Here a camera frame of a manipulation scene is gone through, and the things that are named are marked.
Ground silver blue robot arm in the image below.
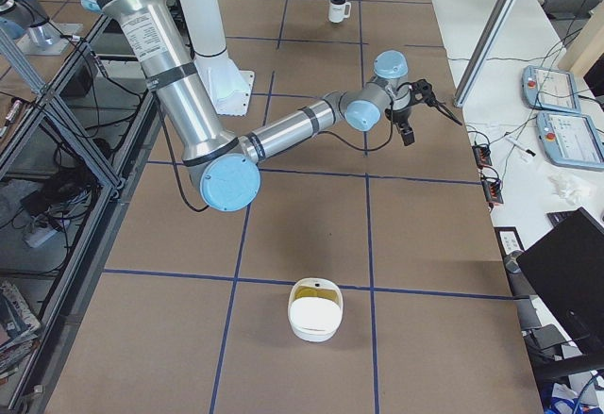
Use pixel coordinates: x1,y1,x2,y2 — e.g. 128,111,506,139
81,0,436,211

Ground crumpled white tissue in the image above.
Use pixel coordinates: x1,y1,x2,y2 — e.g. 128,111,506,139
548,174,593,205

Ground white mug with handle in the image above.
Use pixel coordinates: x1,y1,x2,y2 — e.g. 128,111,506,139
327,0,351,24

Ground aluminium frame post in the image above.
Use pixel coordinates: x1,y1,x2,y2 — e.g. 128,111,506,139
454,0,516,108

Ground upper orange black electronics box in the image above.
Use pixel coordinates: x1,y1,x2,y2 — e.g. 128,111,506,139
472,143,492,169

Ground orange black electronics box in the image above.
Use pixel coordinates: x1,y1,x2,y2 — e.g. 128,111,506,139
472,143,492,169
480,176,504,207

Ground upper teach pendant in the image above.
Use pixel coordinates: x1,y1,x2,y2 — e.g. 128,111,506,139
522,66,581,113

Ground black monitor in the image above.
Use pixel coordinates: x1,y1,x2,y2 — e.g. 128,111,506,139
517,207,603,354

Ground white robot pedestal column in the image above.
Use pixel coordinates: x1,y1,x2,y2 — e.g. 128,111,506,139
179,0,255,116

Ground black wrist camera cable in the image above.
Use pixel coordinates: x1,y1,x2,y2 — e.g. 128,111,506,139
320,81,463,152

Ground lower orange black electronics box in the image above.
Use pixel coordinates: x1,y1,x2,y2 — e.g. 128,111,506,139
480,176,504,207

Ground white oval bowl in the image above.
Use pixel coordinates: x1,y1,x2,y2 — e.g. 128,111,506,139
287,277,344,342

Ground teach pendant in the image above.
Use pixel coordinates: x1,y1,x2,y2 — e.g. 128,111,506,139
536,110,603,172
522,66,581,113

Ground lower teach pendant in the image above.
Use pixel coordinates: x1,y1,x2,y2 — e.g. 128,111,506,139
536,110,603,172

